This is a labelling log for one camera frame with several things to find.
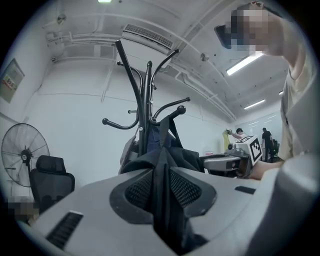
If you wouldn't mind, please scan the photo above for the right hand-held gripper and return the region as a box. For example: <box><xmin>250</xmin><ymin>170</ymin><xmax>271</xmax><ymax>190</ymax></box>
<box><xmin>203</xmin><ymin>134</ymin><xmax>264</xmax><ymax>179</ymax></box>

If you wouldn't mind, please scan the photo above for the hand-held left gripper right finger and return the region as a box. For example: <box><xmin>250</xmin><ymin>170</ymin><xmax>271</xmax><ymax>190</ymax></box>
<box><xmin>169</xmin><ymin>166</ymin><xmax>263</xmax><ymax>256</ymax></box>

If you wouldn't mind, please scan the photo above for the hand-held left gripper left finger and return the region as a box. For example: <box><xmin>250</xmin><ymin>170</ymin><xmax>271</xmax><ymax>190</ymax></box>
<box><xmin>18</xmin><ymin>167</ymin><xmax>181</xmax><ymax>256</ymax></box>

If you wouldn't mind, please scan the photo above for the black cloth garment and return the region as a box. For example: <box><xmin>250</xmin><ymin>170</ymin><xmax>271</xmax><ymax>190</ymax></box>
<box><xmin>119</xmin><ymin>115</ymin><xmax>209</xmax><ymax>254</ymax></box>

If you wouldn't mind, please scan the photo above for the black pole stand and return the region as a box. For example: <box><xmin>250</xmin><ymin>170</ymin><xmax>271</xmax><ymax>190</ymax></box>
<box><xmin>101</xmin><ymin>39</ymin><xmax>192</xmax><ymax>161</ymax></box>

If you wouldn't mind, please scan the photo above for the person's right forearm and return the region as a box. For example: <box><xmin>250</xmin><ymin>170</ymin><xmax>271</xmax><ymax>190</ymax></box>
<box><xmin>249</xmin><ymin>159</ymin><xmax>286</xmax><ymax>181</ymax></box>

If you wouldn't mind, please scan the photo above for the yellow green cloth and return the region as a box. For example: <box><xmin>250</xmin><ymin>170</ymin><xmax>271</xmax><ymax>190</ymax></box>
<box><xmin>221</xmin><ymin>128</ymin><xmax>234</xmax><ymax>151</ymax></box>

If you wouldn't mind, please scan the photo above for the black mesh office chair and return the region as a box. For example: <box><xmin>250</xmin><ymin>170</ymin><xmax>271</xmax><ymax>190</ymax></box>
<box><xmin>29</xmin><ymin>154</ymin><xmax>76</xmax><ymax>214</ymax></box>

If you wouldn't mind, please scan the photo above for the grey bag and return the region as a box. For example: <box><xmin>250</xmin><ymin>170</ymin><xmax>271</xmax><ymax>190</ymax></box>
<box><xmin>118</xmin><ymin>134</ymin><xmax>141</xmax><ymax>175</ymax></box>

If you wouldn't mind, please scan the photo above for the dark navy garment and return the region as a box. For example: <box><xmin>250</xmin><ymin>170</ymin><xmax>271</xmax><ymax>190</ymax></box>
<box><xmin>146</xmin><ymin>119</ymin><xmax>176</xmax><ymax>156</ymax></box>

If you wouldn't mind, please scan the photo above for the long ceiling light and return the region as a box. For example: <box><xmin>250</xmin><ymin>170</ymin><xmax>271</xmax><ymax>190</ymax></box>
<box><xmin>243</xmin><ymin>98</ymin><xmax>266</xmax><ymax>111</ymax></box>
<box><xmin>225</xmin><ymin>52</ymin><xmax>264</xmax><ymax>76</ymax></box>

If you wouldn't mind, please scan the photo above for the black standing fan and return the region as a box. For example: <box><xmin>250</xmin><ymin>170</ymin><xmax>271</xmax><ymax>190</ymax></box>
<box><xmin>0</xmin><ymin>122</ymin><xmax>51</xmax><ymax>189</ymax></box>

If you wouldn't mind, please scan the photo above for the person's white t-shirt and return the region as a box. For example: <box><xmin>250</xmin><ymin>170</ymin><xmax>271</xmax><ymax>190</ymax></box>
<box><xmin>276</xmin><ymin>57</ymin><xmax>317</xmax><ymax>161</ymax></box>

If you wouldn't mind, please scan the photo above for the white ceiling air conditioner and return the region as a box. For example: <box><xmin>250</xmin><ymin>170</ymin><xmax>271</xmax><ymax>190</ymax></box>
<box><xmin>120</xmin><ymin>23</ymin><xmax>175</xmax><ymax>56</ymax></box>

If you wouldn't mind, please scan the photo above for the person's head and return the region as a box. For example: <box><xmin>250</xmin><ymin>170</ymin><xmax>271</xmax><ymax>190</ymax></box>
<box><xmin>224</xmin><ymin>0</ymin><xmax>305</xmax><ymax>66</ymax></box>

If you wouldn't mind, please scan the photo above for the black head camera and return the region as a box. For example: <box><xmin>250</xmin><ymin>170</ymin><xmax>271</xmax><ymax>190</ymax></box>
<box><xmin>213</xmin><ymin>24</ymin><xmax>234</xmax><ymax>50</ymax></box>

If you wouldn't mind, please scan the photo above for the wall poster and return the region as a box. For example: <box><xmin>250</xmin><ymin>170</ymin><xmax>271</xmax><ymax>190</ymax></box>
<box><xmin>0</xmin><ymin>57</ymin><xmax>26</xmax><ymax>104</ymax></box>

